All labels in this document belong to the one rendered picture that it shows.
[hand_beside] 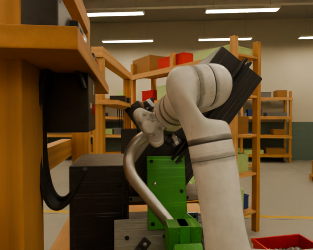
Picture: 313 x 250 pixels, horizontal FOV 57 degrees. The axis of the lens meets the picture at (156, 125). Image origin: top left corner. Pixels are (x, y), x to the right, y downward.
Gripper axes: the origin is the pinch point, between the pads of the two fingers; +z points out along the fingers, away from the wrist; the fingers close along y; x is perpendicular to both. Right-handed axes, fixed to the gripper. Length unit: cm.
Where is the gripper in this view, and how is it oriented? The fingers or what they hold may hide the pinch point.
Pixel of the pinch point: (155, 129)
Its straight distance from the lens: 76.4
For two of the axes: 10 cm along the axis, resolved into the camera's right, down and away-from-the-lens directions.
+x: -8.0, 5.0, -3.3
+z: -2.3, 2.4, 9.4
